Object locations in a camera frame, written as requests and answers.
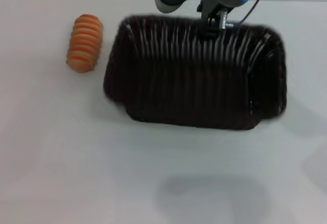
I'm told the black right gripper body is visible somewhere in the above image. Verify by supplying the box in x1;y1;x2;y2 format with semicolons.
197;0;226;37

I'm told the dark brown woven basket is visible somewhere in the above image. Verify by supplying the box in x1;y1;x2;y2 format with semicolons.
103;14;288;131

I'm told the orange ridged bread loaf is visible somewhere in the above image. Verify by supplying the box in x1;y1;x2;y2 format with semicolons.
66;14;104;74

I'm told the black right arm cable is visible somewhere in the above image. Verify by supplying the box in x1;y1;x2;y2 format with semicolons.
226;0;273;29

